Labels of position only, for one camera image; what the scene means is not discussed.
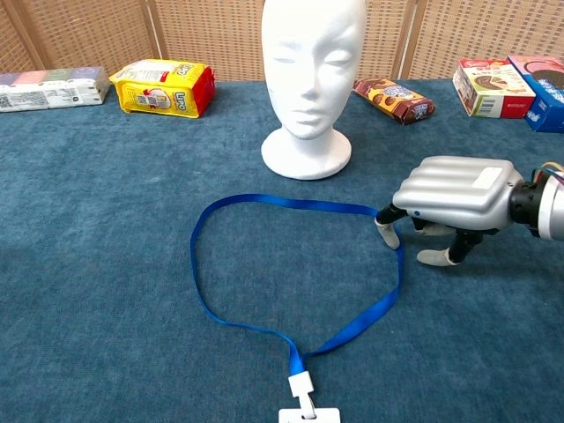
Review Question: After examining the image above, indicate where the brown chocolate cookie bag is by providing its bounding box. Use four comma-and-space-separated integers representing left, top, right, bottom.
352, 78, 436, 127

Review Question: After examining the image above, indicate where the yellow Lipo biscuit pack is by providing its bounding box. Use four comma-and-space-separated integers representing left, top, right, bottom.
108, 58, 217, 119

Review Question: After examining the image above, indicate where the pink blue cookie box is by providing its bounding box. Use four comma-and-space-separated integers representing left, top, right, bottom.
506, 55, 564, 134

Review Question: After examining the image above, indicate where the teal table cloth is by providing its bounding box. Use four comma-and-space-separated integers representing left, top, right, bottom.
0, 78, 564, 423

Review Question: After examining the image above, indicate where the woven bamboo folding screen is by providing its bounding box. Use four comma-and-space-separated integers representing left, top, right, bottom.
0, 0, 564, 83

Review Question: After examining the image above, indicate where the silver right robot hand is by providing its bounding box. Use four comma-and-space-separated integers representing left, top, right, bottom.
374, 155, 525, 267

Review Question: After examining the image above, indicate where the red green wafer box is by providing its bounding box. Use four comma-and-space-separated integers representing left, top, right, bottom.
452, 58, 537, 119

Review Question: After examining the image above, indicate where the multicolour tissue pack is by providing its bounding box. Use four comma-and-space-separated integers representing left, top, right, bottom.
0, 65, 111, 114

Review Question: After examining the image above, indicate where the blue lanyard with badge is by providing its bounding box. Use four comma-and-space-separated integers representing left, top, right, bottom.
189, 193, 404, 423

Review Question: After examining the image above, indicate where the white foam mannequin head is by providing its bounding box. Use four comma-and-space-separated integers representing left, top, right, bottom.
260, 0, 367, 181

